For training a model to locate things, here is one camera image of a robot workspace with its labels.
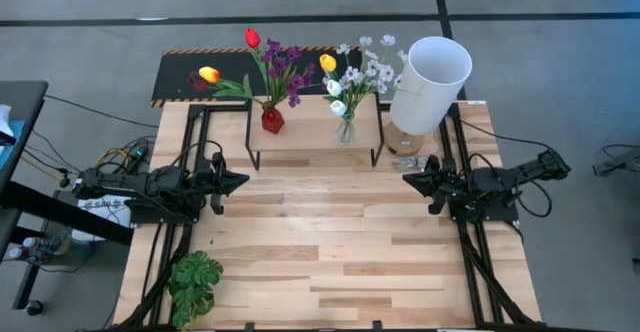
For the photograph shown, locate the white shade table lamp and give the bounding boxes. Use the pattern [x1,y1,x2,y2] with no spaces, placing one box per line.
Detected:
[382,35,474,157]

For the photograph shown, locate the red artificial tulip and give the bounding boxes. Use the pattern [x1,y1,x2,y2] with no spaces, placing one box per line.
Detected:
[243,27,274,108]

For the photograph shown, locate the dark maroon artificial tulip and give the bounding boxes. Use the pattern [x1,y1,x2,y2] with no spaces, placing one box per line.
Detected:
[186,70,266,107]

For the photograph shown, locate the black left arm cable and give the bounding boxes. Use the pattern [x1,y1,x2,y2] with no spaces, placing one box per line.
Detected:
[169,139,225,173]

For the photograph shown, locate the black aluminium cross rail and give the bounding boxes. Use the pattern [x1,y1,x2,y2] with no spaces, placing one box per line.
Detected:
[187,101,469,114]

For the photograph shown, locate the black hazard-striped floor mat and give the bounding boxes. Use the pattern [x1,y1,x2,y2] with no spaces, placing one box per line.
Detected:
[150,45,366,109]

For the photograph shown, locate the orange-yellow artificial tulip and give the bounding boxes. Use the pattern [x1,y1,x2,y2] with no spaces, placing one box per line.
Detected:
[198,65,269,107]

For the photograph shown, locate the purple artificial flower bunch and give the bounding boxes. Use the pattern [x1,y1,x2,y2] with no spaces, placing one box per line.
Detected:
[257,37,319,109]

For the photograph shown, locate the blue artificial flower green stem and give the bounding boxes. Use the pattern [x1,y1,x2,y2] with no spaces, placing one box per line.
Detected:
[329,99,351,123]

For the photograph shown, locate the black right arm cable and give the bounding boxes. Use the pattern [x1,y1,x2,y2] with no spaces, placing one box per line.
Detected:
[513,175,555,219]

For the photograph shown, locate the black rolling desk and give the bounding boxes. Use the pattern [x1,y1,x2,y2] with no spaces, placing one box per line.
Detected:
[0,79,135,318]

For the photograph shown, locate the black equipment with cable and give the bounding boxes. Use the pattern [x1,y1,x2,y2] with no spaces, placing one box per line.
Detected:
[589,143,640,218]

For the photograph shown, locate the clear glass vase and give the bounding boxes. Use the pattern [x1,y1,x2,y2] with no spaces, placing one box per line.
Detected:
[335,114,357,147]

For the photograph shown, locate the white artificial tulip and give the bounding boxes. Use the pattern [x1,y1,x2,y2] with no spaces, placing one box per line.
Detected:
[326,78,351,123]

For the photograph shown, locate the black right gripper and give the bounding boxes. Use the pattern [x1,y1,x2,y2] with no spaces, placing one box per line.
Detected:
[402,154,459,216]

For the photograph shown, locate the white crumpled cloth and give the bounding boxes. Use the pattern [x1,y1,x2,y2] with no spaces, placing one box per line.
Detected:
[0,104,16,146]

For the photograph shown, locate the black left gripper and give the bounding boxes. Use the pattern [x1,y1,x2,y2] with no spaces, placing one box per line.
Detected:
[194,151,250,217]

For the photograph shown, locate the green monstera leaf plant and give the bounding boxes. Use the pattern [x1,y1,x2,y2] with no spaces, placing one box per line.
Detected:
[166,249,225,330]

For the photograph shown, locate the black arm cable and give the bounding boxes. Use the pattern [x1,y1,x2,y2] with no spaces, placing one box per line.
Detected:
[513,175,555,219]
[169,139,225,173]

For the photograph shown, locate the white cardboard box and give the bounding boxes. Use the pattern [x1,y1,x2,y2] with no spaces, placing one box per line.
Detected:
[71,195,134,243]

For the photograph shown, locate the red glass vase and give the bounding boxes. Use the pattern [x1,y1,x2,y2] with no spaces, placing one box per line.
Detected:
[260,100,286,135]

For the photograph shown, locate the white blossom spray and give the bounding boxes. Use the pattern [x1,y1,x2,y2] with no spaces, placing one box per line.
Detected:
[335,33,417,123]

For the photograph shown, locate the thin black floor cable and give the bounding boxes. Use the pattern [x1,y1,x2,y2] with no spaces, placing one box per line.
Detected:
[43,93,160,129]

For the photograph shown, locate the wooden shelf black frame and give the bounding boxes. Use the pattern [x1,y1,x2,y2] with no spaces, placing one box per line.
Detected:
[244,87,386,172]

